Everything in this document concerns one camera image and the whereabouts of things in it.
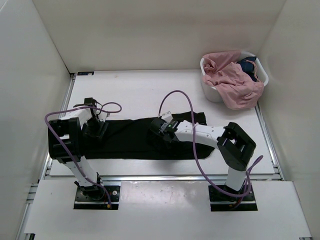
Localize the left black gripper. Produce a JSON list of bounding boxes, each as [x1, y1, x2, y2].
[[83, 117, 110, 144]]

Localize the black trousers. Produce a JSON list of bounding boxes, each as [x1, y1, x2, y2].
[[81, 111, 215, 161]]

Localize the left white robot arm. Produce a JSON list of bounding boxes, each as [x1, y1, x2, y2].
[[46, 97, 108, 201]]

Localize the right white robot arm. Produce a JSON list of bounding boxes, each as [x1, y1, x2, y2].
[[149, 111, 257, 200]]

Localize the pink trousers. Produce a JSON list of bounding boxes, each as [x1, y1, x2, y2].
[[202, 50, 265, 110]]

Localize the dark label sticker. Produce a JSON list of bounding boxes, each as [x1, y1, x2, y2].
[[77, 71, 95, 76]]

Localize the white laundry basket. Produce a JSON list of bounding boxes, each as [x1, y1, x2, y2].
[[199, 50, 269, 103]]

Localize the navy garment in basket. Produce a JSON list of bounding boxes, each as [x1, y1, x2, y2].
[[237, 56, 259, 82]]

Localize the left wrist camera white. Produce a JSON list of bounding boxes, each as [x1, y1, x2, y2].
[[97, 111, 111, 122]]

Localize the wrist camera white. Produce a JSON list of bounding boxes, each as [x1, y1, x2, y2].
[[158, 111, 173, 122], [97, 111, 111, 122]]

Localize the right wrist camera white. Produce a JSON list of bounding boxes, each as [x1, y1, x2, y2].
[[158, 111, 173, 122]]

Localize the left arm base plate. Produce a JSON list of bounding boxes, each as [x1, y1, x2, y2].
[[73, 185, 121, 210]]

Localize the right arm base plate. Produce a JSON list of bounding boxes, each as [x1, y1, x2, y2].
[[208, 185, 258, 212]]

